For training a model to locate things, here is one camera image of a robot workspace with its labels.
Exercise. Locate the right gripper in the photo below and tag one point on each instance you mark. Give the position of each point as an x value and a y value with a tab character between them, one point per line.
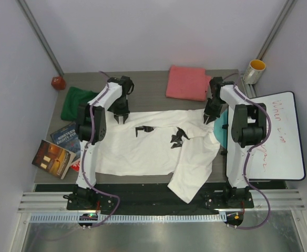
213	115

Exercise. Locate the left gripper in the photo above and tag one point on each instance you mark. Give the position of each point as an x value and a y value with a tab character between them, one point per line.
124	113

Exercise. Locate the white t shirt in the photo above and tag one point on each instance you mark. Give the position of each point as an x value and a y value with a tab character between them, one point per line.
173	142

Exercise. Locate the white whiteboard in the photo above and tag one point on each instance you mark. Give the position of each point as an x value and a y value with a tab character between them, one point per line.
281	157

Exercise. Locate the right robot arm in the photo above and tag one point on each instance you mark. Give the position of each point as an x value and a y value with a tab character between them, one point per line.
249	128

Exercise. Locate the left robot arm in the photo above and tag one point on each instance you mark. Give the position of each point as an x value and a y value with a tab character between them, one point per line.
91	129

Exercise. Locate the teal board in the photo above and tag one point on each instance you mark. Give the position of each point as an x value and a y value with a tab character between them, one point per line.
220	129

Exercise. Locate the folded pink t shirt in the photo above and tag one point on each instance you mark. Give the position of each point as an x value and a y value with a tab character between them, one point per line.
187	83

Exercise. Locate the green t shirt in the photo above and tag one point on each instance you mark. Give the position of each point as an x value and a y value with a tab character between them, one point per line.
73	99

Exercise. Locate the blue book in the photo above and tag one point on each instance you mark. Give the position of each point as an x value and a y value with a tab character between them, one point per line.
67	138

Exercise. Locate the yellow white mug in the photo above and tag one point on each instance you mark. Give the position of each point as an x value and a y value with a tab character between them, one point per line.
254	72

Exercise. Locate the red white book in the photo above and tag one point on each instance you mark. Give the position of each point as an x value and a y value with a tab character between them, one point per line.
76	165

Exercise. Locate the red cube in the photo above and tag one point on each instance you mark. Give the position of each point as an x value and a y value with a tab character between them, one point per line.
58	83

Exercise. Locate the brown orange book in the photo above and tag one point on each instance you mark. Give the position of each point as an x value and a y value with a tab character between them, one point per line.
53	159

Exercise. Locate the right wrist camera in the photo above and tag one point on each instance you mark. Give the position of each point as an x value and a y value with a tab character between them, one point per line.
216	83

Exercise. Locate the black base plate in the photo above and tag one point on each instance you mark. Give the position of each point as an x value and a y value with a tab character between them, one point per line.
149	199

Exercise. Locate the aluminium rail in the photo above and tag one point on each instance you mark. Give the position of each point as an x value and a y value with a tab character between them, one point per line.
284	199

